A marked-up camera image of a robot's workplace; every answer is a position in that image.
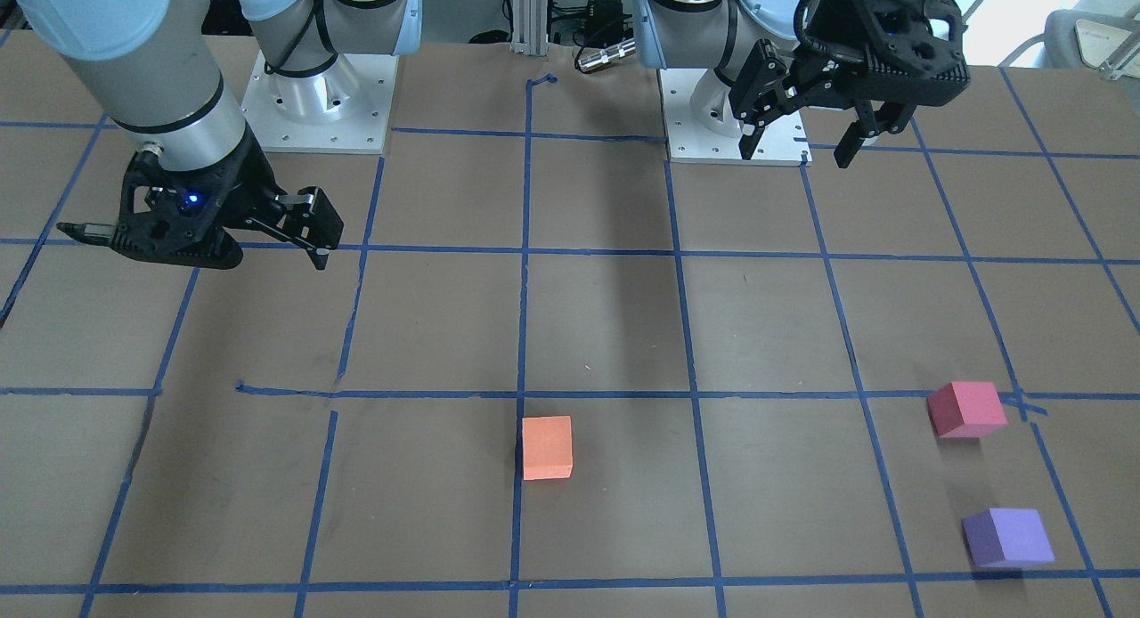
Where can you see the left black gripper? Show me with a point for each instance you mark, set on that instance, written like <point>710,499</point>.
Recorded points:
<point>821,64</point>

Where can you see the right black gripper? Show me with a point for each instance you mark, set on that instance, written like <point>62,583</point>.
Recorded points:
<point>248,183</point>

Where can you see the orange foam cube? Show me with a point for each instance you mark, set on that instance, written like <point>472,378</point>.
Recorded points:
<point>548,448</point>

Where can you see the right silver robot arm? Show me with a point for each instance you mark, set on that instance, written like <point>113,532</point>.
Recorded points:
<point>146,62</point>

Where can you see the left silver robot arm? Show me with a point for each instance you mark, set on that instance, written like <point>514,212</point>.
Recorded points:
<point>712,38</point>

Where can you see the pink foam cube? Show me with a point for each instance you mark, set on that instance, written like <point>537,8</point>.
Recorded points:
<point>966,410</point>

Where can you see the purple foam cube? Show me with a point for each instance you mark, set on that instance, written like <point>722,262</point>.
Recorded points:
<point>1007,538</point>

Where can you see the aluminium frame post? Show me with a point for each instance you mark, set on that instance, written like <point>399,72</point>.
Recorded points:
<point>529,22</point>

